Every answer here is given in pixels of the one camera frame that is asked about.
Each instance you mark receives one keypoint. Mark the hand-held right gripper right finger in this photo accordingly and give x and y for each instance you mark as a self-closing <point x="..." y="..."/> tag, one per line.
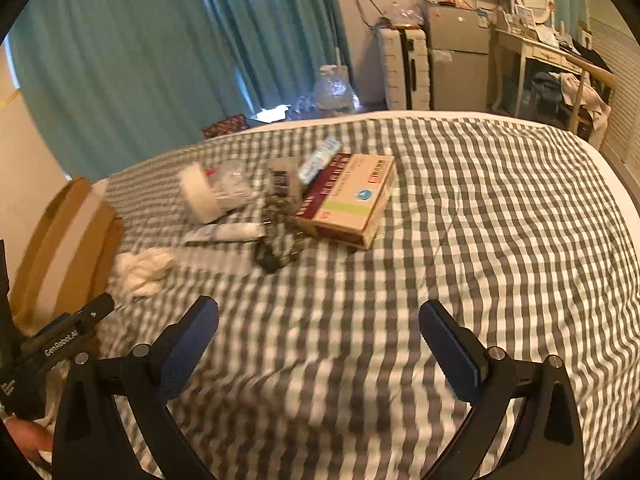
<point x="447" y="345"/>

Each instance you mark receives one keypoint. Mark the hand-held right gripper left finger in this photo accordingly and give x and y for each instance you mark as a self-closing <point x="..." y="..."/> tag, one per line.
<point x="192" y="340"/>

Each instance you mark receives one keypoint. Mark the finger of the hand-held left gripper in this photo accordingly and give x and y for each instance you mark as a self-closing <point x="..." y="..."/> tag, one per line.
<point x="97" y="310"/>

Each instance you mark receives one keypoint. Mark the brown cardboard box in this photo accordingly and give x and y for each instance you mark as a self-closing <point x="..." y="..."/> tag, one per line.
<point x="65" y="250"/>

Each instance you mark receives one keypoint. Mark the clear plastic container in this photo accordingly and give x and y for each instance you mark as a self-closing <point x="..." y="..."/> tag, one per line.
<point x="230" y="185"/>

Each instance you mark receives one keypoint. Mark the person's left hand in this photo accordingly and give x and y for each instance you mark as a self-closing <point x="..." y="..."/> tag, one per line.
<point x="30" y="437"/>

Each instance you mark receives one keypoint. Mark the white crumpled tissue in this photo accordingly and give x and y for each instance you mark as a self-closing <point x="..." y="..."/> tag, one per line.
<point x="142" y="272"/>

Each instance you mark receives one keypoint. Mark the grey white checked blanket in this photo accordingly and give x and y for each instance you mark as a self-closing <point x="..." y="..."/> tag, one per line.
<point x="450" y="260"/>

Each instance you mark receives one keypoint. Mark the white ointment tube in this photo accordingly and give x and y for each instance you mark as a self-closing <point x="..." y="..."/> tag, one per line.
<point x="225" y="233"/>

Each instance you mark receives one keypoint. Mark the dark blister strips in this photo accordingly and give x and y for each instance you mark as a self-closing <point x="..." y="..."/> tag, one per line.
<point x="277" y="240"/>

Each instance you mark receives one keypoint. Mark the white tape roll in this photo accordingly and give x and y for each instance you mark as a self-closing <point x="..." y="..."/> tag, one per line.
<point x="197" y="195"/>

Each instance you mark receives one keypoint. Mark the tan orange medicine box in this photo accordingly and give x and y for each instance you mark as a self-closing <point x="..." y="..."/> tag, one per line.
<point x="357" y="200"/>

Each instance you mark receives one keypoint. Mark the small brown box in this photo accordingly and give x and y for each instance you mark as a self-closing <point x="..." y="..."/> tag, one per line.
<point x="285" y="177"/>

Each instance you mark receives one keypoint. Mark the red medicine box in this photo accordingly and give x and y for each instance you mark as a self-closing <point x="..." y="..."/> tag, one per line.
<point x="320" y="187"/>

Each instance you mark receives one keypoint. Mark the dark patterned bag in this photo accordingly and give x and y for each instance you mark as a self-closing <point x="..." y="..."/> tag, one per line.
<point x="225" y="126"/>

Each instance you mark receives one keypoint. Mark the blue white tube packet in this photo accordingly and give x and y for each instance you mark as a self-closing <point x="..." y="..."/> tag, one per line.
<point x="317" y="160"/>

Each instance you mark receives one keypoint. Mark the white paper sheet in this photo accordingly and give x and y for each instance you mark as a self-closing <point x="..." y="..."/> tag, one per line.
<point x="270" y="114"/>

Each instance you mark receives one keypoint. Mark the white bed mattress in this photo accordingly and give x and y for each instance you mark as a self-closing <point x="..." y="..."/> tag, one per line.
<point x="320" y="121"/>

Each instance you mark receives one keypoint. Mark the teal curtain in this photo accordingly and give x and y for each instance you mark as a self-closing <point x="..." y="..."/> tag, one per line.
<point x="150" y="60"/>

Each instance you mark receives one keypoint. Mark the clear plastic bag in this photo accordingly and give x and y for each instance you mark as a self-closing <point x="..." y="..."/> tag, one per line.
<point x="305" y="105"/>

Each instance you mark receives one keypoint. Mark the wooden chair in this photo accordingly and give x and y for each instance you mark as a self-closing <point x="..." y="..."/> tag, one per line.
<point x="582" y="105"/>

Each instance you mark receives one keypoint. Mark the large clear water bottle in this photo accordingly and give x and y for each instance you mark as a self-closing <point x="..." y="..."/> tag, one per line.
<point x="334" y="90"/>

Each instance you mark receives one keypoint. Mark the white ribbed suitcase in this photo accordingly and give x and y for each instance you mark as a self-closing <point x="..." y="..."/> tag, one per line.
<point x="402" y="67"/>

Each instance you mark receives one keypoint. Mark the clothes on chair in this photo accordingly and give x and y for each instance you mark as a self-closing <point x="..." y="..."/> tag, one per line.
<point x="580" y="92"/>

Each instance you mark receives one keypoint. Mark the grey small fridge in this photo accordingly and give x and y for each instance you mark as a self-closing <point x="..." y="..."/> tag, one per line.
<point x="457" y="55"/>

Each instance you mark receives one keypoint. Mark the cream vanity desk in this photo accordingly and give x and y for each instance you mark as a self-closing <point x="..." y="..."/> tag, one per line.
<point x="530" y="50"/>

